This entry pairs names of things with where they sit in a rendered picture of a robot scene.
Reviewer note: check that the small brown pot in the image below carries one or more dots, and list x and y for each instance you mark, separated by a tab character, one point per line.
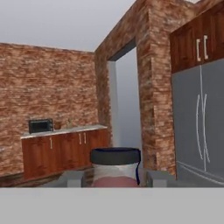
58	125

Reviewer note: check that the grey double-door fridge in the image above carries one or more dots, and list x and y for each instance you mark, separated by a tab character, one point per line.
201	122

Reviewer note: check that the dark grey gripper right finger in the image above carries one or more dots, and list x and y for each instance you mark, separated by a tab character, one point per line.
157	175

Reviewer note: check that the brown wooden base cupboard run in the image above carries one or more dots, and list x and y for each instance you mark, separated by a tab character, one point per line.
62	150

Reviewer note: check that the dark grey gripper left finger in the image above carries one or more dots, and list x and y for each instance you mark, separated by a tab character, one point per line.
74	175

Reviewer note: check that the small pale green bottle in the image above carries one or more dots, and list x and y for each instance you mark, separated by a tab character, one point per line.
69	123

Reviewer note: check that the brown wooden wall cupboards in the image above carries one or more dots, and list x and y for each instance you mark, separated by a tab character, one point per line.
198	40

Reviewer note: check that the black-lidded jar with pink contents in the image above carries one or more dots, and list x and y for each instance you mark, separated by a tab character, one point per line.
115	163

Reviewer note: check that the black toaster oven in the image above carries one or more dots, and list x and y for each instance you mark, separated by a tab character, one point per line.
40	126

